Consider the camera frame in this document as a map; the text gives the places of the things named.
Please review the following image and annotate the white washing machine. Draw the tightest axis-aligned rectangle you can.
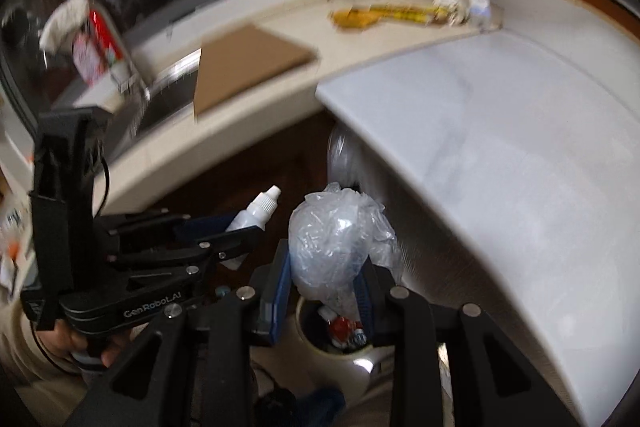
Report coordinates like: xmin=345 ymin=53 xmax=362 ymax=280
xmin=316 ymin=31 xmax=639 ymax=426

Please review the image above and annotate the white cloth on faucet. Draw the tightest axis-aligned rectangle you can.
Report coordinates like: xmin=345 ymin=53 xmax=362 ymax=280
xmin=39 ymin=0 xmax=90 ymax=55

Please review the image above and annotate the person's left hand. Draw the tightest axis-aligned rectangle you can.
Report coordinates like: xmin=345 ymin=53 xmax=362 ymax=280
xmin=36 ymin=320 xmax=132 ymax=367

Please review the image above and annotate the small white blue carton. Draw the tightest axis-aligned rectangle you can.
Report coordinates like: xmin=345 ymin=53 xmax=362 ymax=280
xmin=468 ymin=0 xmax=492 ymax=31

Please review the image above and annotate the clear plastic bag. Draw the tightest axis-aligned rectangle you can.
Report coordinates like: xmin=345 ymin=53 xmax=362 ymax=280
xmin=288 ymin=183 xmax=401 ymax=321

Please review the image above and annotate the red snack wrapper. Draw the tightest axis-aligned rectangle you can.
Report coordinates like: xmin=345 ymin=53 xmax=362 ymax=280
xmin=318 ymin=306 xmax=368 ymax=351

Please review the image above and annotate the small white plastic bottle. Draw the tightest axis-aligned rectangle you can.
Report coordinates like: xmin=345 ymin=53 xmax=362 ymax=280
xmin=224 ymin=185 xmax=281 ymax=233

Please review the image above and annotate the steel kitchen sink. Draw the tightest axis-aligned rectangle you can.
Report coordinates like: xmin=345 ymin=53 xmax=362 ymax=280
xmin=104 ymin=49 xmax=201 ymax=162

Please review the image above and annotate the white round trash bin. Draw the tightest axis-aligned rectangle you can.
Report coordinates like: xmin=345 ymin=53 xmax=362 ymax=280
xmin=250 ymin=298 xmax=394 ymax=405

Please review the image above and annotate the brown cardboard sheet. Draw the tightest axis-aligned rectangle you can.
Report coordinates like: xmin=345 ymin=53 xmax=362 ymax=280
xmin=193 ymin=24 xmax=317 ymax=118

